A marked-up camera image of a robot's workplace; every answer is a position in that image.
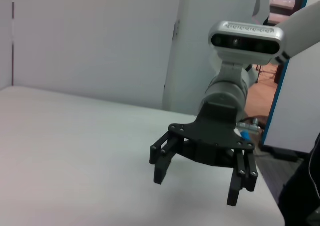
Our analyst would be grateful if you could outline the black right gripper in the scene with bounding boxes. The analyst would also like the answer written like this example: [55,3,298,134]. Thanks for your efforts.
[149,102,259,207]

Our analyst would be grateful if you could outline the black chair legs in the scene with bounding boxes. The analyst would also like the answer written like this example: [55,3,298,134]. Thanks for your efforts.
[255,63,279,84]

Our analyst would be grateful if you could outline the blue-framed white partition board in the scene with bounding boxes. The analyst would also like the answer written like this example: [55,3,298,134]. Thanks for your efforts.
[259,42,320,161]

